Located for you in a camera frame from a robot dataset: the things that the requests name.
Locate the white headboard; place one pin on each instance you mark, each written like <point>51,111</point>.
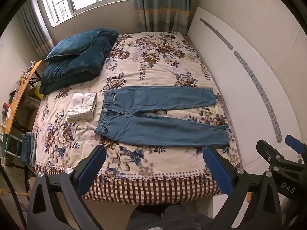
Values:
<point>239,71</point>

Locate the dark teal pillow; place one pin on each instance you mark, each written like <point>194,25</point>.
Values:
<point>72,44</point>

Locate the person's legs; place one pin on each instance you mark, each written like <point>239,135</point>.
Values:
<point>168,218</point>

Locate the floral blanket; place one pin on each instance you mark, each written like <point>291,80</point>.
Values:
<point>153,60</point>

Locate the red cup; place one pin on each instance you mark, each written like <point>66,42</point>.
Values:
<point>5,106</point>

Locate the grey striped curtain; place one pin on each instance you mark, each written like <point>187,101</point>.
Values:
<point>163,4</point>
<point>36,28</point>

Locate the folded white pants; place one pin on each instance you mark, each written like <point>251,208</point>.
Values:
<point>81,105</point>

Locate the stack of folded jeans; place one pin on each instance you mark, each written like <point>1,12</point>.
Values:
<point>28,148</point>

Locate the yellow box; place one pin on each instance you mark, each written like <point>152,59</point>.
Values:
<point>36,92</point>

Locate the orange wooden desk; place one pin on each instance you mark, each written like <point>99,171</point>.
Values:
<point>20,93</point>

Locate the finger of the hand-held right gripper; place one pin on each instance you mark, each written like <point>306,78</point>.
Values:
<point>273,154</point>
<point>297,145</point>

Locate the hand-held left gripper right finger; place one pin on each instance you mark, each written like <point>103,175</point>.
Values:
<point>218,170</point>

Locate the blue denim pants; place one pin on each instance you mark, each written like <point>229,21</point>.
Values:
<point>148,127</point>

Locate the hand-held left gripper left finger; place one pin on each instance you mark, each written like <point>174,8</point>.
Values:
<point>92,170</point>

